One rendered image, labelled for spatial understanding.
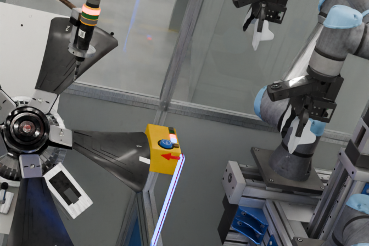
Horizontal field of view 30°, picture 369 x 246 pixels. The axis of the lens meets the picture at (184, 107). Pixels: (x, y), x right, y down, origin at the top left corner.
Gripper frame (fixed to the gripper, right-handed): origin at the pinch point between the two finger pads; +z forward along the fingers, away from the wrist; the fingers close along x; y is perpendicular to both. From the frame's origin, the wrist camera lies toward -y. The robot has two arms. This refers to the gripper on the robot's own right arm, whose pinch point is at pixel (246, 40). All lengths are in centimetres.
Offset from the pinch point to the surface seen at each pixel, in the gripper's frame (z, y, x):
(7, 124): 26, -65, -30
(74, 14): -5, -54, -22
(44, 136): 27, -55, -31
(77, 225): 113, -27, 46
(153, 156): 44.1, -17.7, -3.4
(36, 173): 39, -55, -31
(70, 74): 15, -51, -17
